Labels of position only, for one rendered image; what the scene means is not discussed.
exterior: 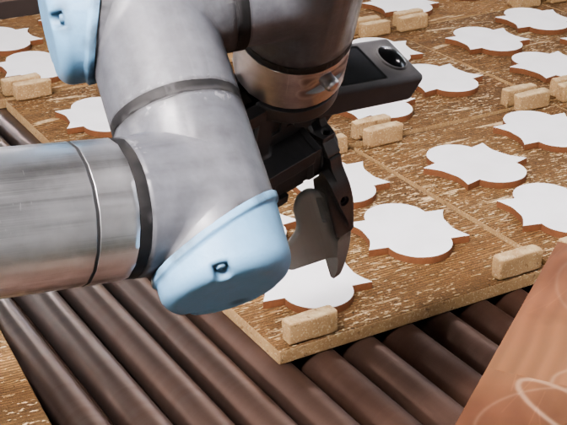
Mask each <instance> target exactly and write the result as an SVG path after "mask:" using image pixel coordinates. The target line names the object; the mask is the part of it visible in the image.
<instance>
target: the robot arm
mask: <svg viewBox="0 0 567 425"><path fill-rule="evenodd" d="M362 1H363V0H38V4H39V10H40V17H41V22H42V25H43V30H44V33H45V37H46V43H47V46H48V50H49V53H50V56H51V60H52V62H53V65H54V68H55V71H56V73H57V76H58V77H59V78H60V79H61V80H62V81H63V82H64V83H67V84H79V83H86V84H88V85H92V84H96V83H97V86H98V89H99V91H100V97H101V100H102V103H103V106H104V109H105V114H106V117H107V120H108V123H109V127H110V129H111V135H112V137H113V138H97V139H87V140H78V141H67V142H57V143H38V144H28V145H18V146H8V147H0V299H6V298H12V297H18V296H24V295H29V294H35V293H45V292H51V291H57V290H63V289H69V288H80V287H85V286H91V285H97V284H103V283H108V282H120V281H123V280H125V279H137V278H142V277H152V278H151V284H152V288H153V289H155V290H157V292H158V295H159V299H160V301H161V303H162V305H164V307H165V308H166V309H168V310H169V311H170V312H172V313H175V314H178V315H186V314H191V315H205V314H211V313H215V312H219V311H223V310H226V309H231V308H234V307H236V306H239V305H242V304H245V303H247V302H249V301H252V300H253V299H256V298H258V297H260V296H262V295H263V294H265V293H266V292H268V291H270V290H271V289H272V288H274V287H275V286H276V285H277V284H278V283H279V282H280V281H281V280H282V279H283V278H284V277H285V275H286V274H287V272H288V270H295V269H298V268H301V267H303V266H307V265H310V264H312V263H315V262H318V261H322V260H325V259H326V262H327V267H328V270H329V273H330V276H331V277H332V278H335V277H337V276H338V275H339V274H340V273H341V271H342V269H343V266H344V263H345V261H346V258H347V254H348V248H349V245H350V237H351V230H352V228H353V227H354V199H353V193H352V190H351V186H350V183H349V180H348V177H347V174H346V172H345V169H344V167H343V163H342V159H341V154H340V153H339V152H340V149H339V146H338V138H337V136H336V134H335V131H333V129H332V128H331V127H330V125H329V124H328V123H327V122H328V120H329V119H330V118H331V116H332V115H335V114H339V113H343V112H348V111H351V110H359V109H364V108H368V107H372V106H377V105H384V104H388V103H392V102H397V101H401V100H408V99H409V98H410V97H411V96H412V95H413V92H414V91H415V89H416V88H417V87H418V86H419V84H420V82H421V81H422V78H423V76H422V74H421V73H420V72H419V71H418V70H417V69H416V68H415V67H414V66H413V65H412V63H411V62H410V61H409V60H408V59H407V58H406V57H405V56H404V55H403V54H402V53H401V52H400V51H399V50H398V49H397V48H396V47H395V46H394V45H393V44H392V43H391V42H390V41H389V40H387V39H382V40H371V41H365V42H360V43H353V44H352V42H353V39H354V33H355V30H356V26H357V22H358V18H359V12H360V9H361V5H362ZM231 52H233V58H232V62H233V66H234V70H235V73H234V72H233V69H232V67H231V64H230V60H229V57H228V54H227V53H231ZM317 175H318V176H317ZM315 176H317V177H316V178H314V177H315ZM312 178H314V179H313V183H314V189H313V188H307V189H304V190H303V191H301V192H300V193H299V195H298V196H297V197H296V198H295V200H294V207H293V209H294V217H295V221H296V228H295V231H294V233H293V234H292V235H291V237H290V238H289V240H287V237H286V234H285V231H284V226H283V223H282V219H281V217H280V213H279V210H278V208H279V207H280V206H282V205H283V204H284V203H286V202H288V198H289V194H288V193H287V192H289V191H291V190H293V189H294V188H295V187H297V186H299V185H301V184H302V183H304V180H310V179H312Z"/></svg>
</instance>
